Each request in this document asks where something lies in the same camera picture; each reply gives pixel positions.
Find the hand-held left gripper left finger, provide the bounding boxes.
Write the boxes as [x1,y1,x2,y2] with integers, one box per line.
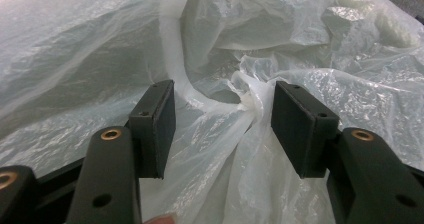
[127,79,177,180]

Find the white plastic bag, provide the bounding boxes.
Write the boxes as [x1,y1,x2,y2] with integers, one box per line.
[0,0,424,224]

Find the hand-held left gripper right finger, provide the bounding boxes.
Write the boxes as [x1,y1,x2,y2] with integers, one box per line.
[270,80,341,180]

